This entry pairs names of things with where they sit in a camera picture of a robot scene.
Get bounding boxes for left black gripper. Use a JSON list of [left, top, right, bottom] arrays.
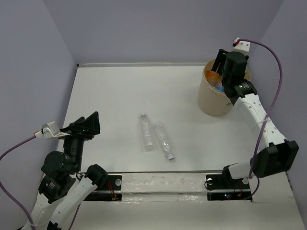
[[58, 110, 102, 171]]

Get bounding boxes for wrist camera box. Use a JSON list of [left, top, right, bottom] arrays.
[[232, 38, 250, 56], [34, 121, 69, 139]]

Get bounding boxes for beige round bin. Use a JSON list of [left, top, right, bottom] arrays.
[[197, 57, 252, 117]]

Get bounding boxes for blue label small bottle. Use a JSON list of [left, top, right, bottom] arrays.
[[215, 83, 224, 92]]

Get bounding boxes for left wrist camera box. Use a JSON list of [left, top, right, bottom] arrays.
[[34, 121, 69, 139]]

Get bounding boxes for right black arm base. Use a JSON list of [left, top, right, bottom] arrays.
[[204, 166, 252, 201]]

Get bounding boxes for clear bottle without cap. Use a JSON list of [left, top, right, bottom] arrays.
[[139, 113, 154, 151]]

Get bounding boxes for clear bottle blue cap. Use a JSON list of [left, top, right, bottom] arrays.
[[153, 122, 174, 161]]

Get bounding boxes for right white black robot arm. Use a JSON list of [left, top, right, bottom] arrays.
[[212, 49, 299, 188]]

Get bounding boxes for orange bottle white cap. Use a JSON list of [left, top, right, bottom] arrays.
[[205, 70, 220, 81]]

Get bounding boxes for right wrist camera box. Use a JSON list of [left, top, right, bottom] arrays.
[[232, 38, 250, 56]]

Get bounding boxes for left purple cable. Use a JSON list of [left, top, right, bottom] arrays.
[[0, 134, 80, 230]]

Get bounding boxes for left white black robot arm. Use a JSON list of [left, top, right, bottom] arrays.
[[22, 111, 108, 230]]

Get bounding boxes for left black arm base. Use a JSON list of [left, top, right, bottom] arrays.
[[84, 173, 122, 202]]

